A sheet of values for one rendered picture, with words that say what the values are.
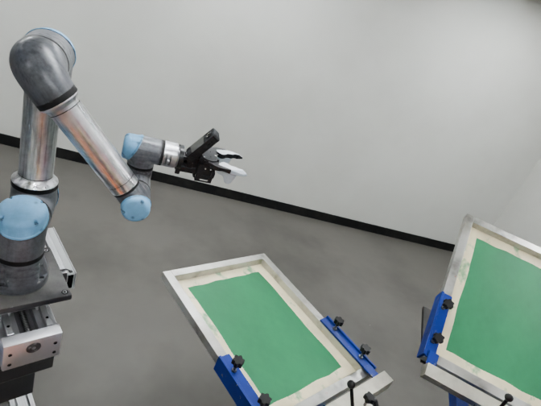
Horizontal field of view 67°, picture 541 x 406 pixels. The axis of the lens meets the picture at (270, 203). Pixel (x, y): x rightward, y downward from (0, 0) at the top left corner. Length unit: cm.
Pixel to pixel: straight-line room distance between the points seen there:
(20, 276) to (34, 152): 33
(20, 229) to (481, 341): 175
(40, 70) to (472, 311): 182
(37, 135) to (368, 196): 429
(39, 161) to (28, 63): 31
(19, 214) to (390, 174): 434
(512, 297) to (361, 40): 298
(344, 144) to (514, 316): 300
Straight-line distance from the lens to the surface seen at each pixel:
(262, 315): 185
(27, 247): 121
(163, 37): 417
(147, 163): 121
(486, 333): 204
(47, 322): 128
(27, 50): 105
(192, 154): 121
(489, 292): 213
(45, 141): 122
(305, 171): 468
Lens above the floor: 216
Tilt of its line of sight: 26 degrees down
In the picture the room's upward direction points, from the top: 22 degrees clockwise
